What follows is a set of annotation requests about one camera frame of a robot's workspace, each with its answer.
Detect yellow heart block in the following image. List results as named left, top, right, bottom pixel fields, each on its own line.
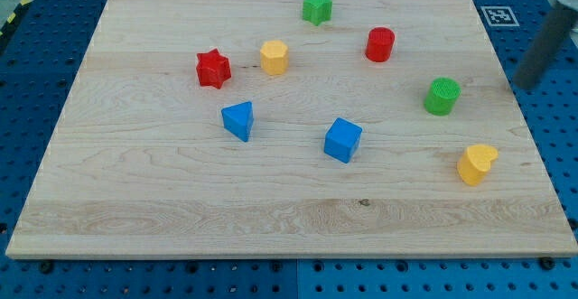
left=456, top=144, right=499, bottom=186

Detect blue cube block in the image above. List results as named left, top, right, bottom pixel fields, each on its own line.
left=323, top=117, right=363, bottom=164

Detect blue triangle block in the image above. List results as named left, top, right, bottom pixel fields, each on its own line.
left=221, top=101, right=254, bottom=142

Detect yellow hexagon block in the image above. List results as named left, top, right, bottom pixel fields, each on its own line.
left=260, top=40, right=289, bottom=75

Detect wooden board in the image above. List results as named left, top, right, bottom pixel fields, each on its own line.
left=6, top=0, right=577, bottom=260

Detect red star block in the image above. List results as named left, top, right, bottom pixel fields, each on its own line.
left=196, top=48, right=231, bottom=89

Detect red cylinder block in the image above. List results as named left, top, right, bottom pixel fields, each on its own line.
left=365, top=27, right=396, bottom=62

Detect green star block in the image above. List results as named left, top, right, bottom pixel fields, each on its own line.
left=302, top=0, right=332, bottom=26

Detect green cylinder block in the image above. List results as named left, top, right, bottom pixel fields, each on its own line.
left=424, top=77, right=461, bottom=116

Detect white fiducial marker tag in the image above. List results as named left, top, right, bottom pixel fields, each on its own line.
left=480, top=5, right=519, bottom=27

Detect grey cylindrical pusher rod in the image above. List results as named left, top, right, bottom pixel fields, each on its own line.
left=511, top=2, right=577, bottom=89

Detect yellow black hazard tape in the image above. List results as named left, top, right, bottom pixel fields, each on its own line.
left=1, top=0, right=33, bottom=37

